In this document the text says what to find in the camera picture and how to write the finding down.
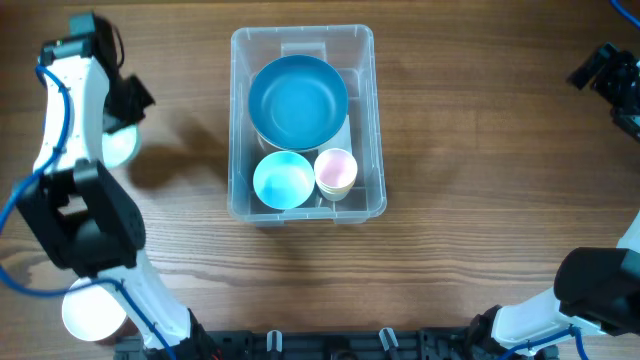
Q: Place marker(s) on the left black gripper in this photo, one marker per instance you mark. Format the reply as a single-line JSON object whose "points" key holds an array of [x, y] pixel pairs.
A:
{"points": [[132, 100]]}

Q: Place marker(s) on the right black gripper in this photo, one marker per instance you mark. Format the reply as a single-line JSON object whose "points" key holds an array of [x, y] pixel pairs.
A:
{"points": [[593, 67]]}

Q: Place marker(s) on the mint green cup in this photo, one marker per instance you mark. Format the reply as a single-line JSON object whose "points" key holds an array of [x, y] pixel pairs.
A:
{"points": [[120, 147]]}

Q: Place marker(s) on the cream bowl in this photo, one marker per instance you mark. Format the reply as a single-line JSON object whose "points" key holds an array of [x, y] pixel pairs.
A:
{"points": [[296, 142]]}

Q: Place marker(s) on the dark blue bowl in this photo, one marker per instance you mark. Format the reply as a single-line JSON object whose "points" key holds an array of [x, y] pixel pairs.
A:
{"points": [[298, 94]]}

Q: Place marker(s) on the light blue cup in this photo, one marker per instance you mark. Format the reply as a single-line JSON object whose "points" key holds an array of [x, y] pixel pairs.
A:
{"points": [[284, 180]]}

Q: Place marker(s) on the lilac cup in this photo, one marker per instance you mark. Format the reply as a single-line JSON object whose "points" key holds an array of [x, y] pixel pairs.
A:
{"points": [[92, 314]]}

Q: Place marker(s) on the pink cup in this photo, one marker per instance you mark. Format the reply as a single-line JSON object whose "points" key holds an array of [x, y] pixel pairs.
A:
{"points": [[335, 169]]}

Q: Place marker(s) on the clear plastic storage container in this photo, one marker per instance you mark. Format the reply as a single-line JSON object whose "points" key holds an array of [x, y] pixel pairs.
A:
{"points": [[350, 50]]}

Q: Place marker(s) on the cream cup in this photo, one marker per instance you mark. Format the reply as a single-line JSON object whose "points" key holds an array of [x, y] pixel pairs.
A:
{"points": [[334, 196]]}

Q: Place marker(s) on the yellow cup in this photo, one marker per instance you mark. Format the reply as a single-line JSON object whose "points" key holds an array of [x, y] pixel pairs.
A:
{"points": [[334, 190]]}

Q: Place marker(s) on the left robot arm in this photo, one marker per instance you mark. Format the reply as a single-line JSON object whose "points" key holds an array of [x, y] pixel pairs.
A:
{"points": [[81, 216]]}

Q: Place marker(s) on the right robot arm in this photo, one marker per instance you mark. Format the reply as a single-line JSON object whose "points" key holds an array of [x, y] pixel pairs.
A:
{"points": [[595, 290]]}

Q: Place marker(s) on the white label in container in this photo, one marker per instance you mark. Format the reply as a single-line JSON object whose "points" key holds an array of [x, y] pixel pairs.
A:
{"points": [[341, 140]]}

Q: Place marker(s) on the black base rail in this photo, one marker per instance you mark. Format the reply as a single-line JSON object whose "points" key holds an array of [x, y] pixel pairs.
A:
{"points": [[423, 344]]}

